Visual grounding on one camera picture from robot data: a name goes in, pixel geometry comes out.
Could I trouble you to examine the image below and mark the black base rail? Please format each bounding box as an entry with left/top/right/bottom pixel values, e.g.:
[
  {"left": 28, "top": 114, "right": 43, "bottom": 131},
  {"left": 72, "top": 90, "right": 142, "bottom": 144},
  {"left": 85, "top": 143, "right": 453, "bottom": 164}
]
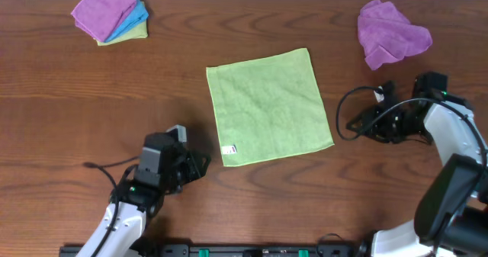
[{"left": 58, "top": 243, "right": 359, "bottom": 257}]

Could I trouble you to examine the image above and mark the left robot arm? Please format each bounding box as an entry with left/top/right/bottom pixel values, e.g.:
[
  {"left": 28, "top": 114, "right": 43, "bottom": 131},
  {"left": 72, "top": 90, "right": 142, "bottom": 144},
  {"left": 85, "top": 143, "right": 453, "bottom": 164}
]
[{"left": 77, "top": 125, "right": 210, "bottom": 257}]

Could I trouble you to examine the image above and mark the folded purple cloth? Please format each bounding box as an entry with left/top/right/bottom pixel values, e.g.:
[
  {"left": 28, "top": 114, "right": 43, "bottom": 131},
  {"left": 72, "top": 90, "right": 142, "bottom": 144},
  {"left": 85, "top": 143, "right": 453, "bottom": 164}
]
[{"left": 71, "top": 0, "right": 137, "bottom": 42}]

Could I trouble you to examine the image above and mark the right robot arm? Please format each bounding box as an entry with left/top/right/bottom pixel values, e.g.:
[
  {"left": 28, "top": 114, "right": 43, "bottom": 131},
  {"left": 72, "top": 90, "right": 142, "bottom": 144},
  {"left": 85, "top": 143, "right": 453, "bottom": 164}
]
[{"left": 345, "top": 72, "right": 487, "bottom": 256}]

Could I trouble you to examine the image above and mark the green microfibre cloth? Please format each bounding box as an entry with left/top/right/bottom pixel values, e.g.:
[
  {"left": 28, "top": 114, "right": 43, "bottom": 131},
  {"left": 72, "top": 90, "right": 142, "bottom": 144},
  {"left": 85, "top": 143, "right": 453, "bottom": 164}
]
[{"left": 206, "top": 48, "right": 334, "bottom": 167}]

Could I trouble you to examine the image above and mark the folded blue cloth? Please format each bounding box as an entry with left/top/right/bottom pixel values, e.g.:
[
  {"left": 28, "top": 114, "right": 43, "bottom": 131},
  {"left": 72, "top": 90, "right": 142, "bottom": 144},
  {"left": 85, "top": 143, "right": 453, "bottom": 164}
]
[{"left": 104, "top": 0, "right": 149, "bottom": 43}]

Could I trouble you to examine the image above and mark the folded green cloth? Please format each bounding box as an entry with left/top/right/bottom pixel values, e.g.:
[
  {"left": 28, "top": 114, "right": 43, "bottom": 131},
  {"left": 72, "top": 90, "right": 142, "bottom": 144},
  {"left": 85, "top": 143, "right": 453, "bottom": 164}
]
[{"left": 96, "top": 21, "right": 148, "bottom": 47}]

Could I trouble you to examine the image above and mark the crumpled purple cloth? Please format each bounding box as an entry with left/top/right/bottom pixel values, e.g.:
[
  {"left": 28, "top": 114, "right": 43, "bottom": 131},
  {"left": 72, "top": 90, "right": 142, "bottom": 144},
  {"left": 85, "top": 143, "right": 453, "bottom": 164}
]
[{"left": 358, "top": 0, "right": 432, "bottom": 70}]

